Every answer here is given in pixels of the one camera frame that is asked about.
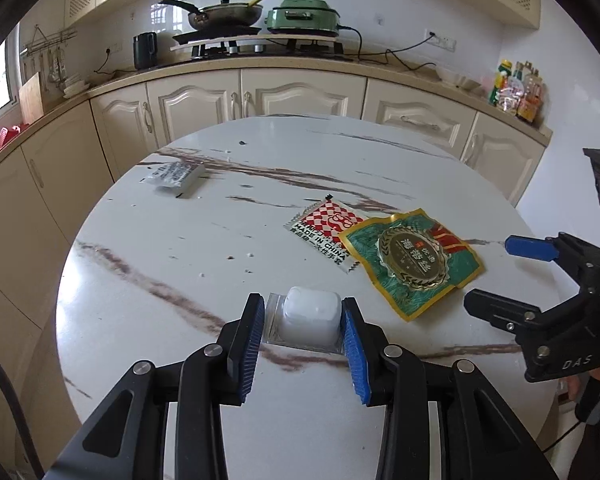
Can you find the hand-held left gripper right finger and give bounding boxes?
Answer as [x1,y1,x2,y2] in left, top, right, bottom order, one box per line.
[341,296,561,480]

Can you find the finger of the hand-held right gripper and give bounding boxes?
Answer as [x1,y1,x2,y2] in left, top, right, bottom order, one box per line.
[463,287,552,345]
[505,232,581,281]

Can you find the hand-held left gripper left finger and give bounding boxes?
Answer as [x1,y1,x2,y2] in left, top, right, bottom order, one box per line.
[62,292,266,480]

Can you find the white plastic cup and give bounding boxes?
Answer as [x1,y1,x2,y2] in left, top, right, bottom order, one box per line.
[262,286,345,353]

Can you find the green gold foil packet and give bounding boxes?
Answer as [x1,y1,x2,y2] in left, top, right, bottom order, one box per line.
[337,208,486,322]

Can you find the round white marble table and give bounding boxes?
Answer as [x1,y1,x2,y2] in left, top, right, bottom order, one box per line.
[55,114,573,480]

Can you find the red checkered packet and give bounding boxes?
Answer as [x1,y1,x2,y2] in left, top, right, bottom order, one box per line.
[283,195,368,277]

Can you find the group of condiment bottles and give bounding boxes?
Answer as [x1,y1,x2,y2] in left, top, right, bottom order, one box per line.
[489,58,545,123]

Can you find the small clear white packet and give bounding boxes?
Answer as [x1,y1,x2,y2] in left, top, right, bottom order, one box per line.
[139,161,207,198]

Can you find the black electric kettle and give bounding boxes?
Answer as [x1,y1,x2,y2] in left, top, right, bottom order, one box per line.
[132,31,158,70]

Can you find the stacked white bowls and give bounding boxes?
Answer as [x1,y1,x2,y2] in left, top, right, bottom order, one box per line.
[62,74,90,98]

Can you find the black induction cooker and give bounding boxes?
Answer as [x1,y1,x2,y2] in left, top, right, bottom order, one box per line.
[172,27,263,44]

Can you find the red plastic basket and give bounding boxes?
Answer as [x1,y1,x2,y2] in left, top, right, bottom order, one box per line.
[0,124,23,151]

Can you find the green electric cooker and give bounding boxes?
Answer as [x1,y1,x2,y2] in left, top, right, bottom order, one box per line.
[265,0,342,37]

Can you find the wooden cutting board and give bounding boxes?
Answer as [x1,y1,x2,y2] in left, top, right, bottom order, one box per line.
[18,71,45,125]

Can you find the black wok with lid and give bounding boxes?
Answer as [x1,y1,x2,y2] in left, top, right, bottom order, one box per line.
[158,0,273,31]

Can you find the hanging utensil rack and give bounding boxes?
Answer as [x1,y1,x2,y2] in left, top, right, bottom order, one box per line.
[20,25,78,86]

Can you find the black power cable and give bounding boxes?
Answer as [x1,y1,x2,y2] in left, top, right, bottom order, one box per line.
[337,25,438,71]

